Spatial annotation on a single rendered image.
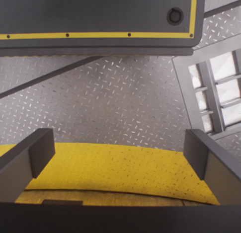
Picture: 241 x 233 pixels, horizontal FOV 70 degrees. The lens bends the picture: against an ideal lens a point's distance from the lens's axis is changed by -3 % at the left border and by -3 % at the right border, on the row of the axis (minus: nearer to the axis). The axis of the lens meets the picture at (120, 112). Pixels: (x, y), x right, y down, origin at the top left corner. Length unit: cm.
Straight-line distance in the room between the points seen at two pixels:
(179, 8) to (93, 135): 64
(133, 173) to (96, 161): 20
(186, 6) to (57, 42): 34
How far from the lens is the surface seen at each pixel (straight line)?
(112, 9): 50
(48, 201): 70
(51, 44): 52
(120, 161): 93
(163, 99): 84
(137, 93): 82
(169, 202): 106
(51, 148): 17
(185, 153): 17
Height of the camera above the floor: 81
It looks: 75 degrees down
